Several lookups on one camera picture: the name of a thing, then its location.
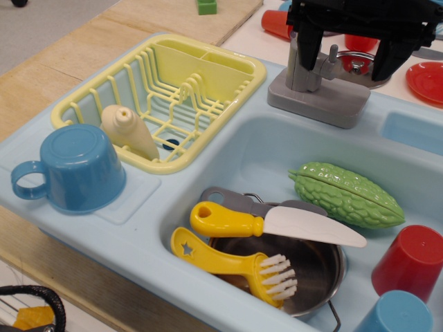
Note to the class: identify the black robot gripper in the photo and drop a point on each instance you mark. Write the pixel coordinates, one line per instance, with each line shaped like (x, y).
(400, 27)

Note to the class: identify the grey toy faucet lever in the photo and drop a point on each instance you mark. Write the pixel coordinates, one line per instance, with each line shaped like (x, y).
(328, 66)

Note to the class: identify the red toy cup upright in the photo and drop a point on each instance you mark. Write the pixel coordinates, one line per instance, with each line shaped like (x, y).
(360, 44)

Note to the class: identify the steel pot lid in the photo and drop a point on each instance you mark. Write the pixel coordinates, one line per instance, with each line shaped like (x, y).
(357, 67)

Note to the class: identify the grey toy faucet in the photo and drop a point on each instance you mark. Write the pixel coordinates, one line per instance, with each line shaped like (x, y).
(299, 91)

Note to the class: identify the grey toy utensil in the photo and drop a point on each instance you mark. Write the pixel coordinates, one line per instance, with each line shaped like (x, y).
(426, 53)

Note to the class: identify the red toy cup lying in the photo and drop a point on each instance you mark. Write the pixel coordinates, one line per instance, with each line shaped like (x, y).
(275, 22)

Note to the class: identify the red toy plate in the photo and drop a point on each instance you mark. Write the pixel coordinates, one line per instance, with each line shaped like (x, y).
(425, 80)

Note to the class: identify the light blue toy sink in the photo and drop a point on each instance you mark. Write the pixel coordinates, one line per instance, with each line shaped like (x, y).
(116, 262)

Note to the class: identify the green toy bitter gourd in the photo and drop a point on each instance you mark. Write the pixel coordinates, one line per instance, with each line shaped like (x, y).
(346, 196)

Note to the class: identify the green toy block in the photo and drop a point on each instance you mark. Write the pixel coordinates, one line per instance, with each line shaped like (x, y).
(207, 7)

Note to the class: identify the yellow dish drying rack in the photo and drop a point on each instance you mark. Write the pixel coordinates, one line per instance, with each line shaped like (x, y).
(184, 90)

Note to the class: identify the red toy cup in sink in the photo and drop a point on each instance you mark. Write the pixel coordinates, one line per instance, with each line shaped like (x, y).
(412, 263)

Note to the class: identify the small steel pot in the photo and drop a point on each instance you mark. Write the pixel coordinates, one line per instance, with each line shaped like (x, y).
(320, 269)

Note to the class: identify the cream toy squeeze bottle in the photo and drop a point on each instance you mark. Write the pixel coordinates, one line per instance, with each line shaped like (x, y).
(125, 127)

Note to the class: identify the yellow toy dish brush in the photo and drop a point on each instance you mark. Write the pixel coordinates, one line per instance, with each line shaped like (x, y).
(270, 279)

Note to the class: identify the wooden board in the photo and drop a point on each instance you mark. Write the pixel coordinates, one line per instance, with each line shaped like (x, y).
(182, 18)

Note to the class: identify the blue toy cup in sink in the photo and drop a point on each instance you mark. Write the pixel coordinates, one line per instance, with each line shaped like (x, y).
(400, 311)

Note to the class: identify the blue toy mug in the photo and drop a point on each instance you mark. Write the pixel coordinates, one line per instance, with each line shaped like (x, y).
(78, 171)

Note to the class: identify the yellow tape piece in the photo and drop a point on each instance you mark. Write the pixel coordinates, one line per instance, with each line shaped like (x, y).
(34, 317)

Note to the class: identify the yellow handled toy knife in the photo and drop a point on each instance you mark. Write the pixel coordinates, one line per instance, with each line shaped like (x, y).
(214, 220)

